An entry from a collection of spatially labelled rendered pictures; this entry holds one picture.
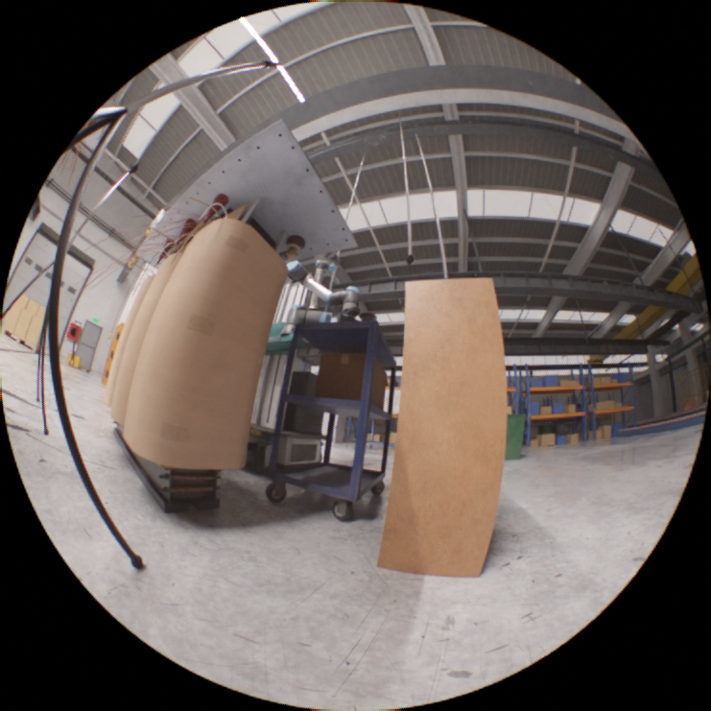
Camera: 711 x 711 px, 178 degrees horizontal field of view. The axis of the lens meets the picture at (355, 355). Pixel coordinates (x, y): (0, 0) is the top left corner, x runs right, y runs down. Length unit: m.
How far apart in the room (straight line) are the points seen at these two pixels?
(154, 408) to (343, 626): 0.70
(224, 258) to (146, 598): 0.95
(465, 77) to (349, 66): 5.85
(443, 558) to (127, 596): 0.74
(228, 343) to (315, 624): 0.80
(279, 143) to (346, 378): 1.15
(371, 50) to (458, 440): 9.84
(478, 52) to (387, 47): 2.87
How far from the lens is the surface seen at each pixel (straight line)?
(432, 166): 10.76
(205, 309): 0.76
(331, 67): 9.86
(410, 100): 7.99
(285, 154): 1.07
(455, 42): 9.99
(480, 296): 0.76
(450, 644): 0.56
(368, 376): 0.95
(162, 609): 0.56
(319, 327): 1.13
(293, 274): 1.86
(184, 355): 0.73
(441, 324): 0.70
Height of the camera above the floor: 0.43
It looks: 18 degrees up
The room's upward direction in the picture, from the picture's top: 7 degrees clockwise
